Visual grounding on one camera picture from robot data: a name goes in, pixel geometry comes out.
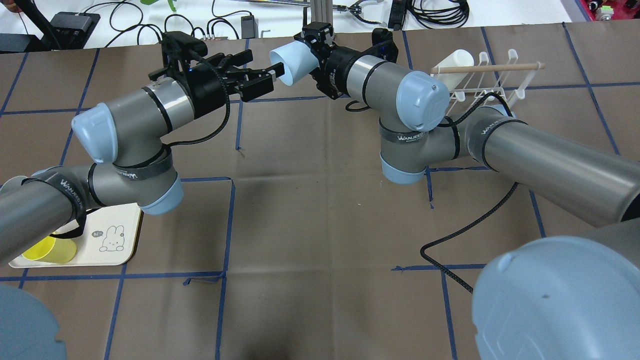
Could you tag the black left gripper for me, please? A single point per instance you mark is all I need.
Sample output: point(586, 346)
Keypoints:
point(204, 91)

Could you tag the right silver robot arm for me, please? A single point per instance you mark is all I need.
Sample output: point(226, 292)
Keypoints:
point(599, 187)

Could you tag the light blue cup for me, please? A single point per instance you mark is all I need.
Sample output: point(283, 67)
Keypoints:
point(297, 59)

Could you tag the beige plastic tray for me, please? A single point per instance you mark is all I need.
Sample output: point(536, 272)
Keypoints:
point(109, 238)

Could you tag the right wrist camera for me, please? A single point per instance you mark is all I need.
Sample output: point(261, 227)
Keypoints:
point(317, 35)

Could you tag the white wire cup rack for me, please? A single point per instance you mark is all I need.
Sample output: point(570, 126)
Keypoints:
point(468, 84)

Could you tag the white plastic cup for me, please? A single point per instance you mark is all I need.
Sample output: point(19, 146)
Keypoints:
point(459, 58)

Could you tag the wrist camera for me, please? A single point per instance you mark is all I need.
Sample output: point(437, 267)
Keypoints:
point(178, 50)
point(317, 35)

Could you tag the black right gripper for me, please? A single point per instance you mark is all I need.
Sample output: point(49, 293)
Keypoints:
point(335, 65)

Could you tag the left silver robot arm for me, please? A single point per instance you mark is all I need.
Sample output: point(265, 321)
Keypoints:
point(123, 137)

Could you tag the yellow plastic cup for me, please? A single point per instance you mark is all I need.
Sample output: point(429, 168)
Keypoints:
point(52, 250)

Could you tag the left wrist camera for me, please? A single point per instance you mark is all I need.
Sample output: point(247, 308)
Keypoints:
point(178, 50)

